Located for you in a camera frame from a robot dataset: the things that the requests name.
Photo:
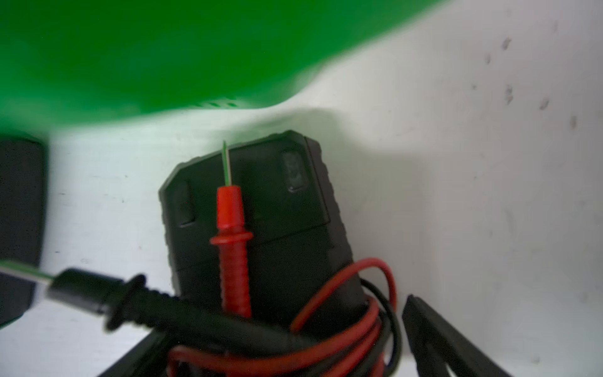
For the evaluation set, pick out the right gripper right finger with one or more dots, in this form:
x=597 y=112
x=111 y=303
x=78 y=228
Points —
x=439 y=348

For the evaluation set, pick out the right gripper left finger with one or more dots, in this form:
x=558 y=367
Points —
x=148 y=358

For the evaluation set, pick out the small black multimeter with leads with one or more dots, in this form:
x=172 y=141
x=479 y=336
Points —
x=264 y=276

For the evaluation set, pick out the dark green multimeter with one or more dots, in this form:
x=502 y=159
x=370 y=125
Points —
x=24 y=176

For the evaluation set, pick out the green plastic basket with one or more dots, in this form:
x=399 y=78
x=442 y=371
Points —
x=76 y=63

